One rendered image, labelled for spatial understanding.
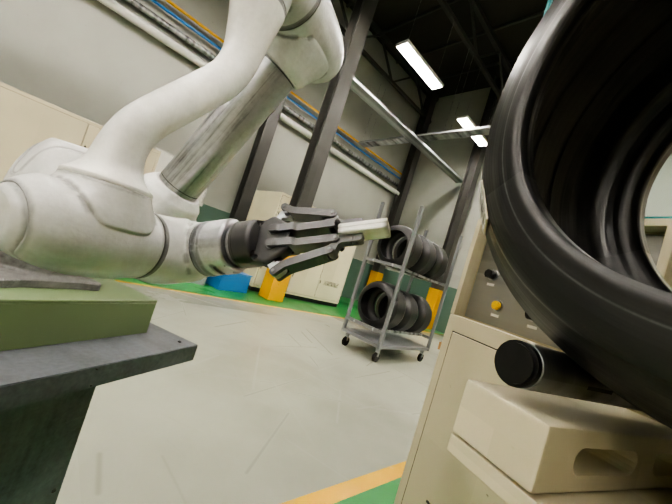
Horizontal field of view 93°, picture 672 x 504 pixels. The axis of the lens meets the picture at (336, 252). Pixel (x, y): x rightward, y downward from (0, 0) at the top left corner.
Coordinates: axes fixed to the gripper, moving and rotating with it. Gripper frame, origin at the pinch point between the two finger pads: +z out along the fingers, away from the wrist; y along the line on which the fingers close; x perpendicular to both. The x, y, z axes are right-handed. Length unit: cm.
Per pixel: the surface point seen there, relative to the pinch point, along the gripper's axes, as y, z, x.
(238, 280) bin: -189, -308, -385
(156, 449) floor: 36, -106, -88
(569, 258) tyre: 10.4, 20.3, 7.2
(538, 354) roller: 17.7, 17.2, 2.5
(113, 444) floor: 34, -118, -78
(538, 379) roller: 19.8, 16.8, 2.1
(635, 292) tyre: 14.7, 22.7, 9.5
